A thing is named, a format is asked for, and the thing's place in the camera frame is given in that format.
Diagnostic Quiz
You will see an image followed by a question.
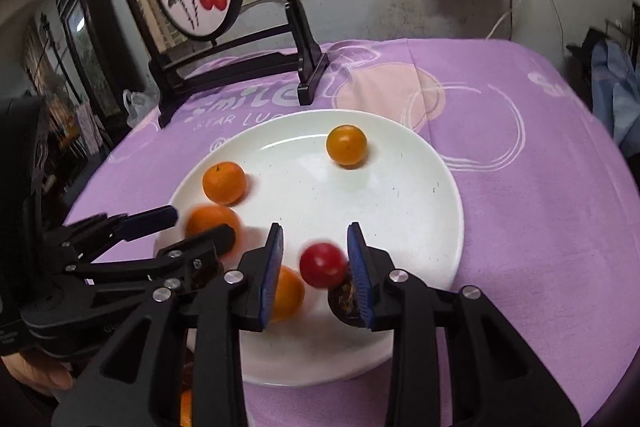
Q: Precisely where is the central orange mandarin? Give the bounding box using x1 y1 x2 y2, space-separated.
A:
183 204 243 255

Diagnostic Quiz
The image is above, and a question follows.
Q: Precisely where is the large orange mandarin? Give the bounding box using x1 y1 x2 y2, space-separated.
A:
202 161 247 206

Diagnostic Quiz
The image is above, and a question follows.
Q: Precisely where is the yellow orange fruit front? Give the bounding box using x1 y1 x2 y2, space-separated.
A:
271 267 305 322

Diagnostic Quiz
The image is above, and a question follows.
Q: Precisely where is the dark passion fruit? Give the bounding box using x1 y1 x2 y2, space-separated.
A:
328 272 366 329

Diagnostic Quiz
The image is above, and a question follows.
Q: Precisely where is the red cherry tomato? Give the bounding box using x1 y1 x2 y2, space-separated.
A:
298 242 348 289

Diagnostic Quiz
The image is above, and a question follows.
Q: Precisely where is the small orange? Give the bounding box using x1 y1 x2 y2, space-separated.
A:
326 124 368 168

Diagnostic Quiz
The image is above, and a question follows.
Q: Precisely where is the person's left hand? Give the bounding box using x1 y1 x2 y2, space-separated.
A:
1 349 74 395

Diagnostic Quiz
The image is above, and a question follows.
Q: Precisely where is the large mandarin behind centre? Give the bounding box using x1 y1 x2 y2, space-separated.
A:
180 362 193 427

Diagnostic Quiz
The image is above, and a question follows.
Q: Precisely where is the white plastic bag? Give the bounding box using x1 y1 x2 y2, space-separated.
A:
122 90 156 129

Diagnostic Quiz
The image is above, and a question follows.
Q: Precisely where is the white oval plate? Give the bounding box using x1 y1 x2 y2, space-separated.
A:
170 109 464 387

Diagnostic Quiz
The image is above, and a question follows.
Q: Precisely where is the black framed persimmon table screen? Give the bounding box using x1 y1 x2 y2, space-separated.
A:
127 0 330 127

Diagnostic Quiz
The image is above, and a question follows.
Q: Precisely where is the blue cloth pile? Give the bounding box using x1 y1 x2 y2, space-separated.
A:
591 39 640 157

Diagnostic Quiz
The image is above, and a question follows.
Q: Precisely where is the dark framed wall painting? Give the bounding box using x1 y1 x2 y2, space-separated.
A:
55 0 140 124

